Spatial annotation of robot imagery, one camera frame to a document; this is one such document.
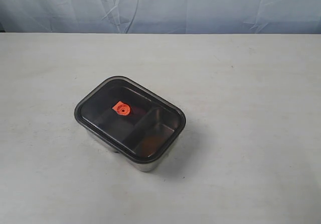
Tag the blue-grey backdrop cloth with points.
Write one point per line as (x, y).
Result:
(162, 16)

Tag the dark transparent lunch box lid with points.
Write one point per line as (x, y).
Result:
(131, 119)

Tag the stainless steel lunch box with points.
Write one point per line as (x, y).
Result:
(141, 167)

